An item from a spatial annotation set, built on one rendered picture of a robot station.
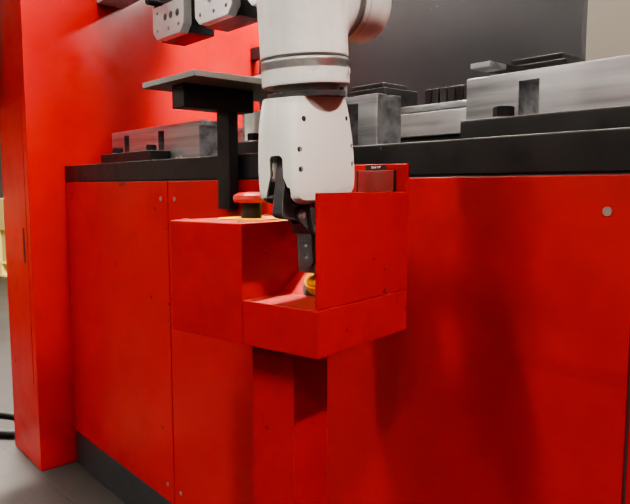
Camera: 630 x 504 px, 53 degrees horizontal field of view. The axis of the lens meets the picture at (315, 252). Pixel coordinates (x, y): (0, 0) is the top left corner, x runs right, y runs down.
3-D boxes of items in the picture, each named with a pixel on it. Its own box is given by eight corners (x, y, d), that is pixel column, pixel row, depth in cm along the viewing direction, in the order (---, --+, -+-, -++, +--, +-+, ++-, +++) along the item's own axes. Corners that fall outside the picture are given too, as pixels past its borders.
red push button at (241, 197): (225, 224, 70) (224, 191, 69) (250, 222, 73) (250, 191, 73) (251, 225, 67) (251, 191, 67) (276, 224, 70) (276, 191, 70)
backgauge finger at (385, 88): (291, 104, 131) (291, 79, 131) (378, 114, 148) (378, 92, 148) (330, 98, 122) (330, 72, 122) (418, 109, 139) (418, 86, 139)
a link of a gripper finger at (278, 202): (288, 130, 60) (316, 167, 64) (255, 197, 57) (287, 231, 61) (297, 130, 59) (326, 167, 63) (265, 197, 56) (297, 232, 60)
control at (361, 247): (172, 330, 69) (168, 163, 67) (270, 308, 82) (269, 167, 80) (318, 360, 57) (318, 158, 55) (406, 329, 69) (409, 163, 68)
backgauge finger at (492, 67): (447, 80, 102) (448, 48, 101) (533, 95, 119) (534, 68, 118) (514, 70, 93) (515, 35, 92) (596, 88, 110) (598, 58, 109)
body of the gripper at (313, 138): (308, 89, 67) (313, 195, 69) (240, 85, 59) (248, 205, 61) (368, 82, 62) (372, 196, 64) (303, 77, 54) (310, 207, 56)
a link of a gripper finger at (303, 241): (299, 205, 63) (303, 270, 65) (278, 208, 61) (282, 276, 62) (324, 205, 62) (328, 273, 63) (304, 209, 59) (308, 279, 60)
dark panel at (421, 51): (260, 162, 219) (258, 30, 214) (264, 162, 220) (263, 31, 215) (577, 146, 134) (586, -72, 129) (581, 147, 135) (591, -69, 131)
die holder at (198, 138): (112, 166, 184) (111, 133, 183) (131, 166, 188) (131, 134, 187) (203, 161, 147) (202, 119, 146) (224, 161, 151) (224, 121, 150)
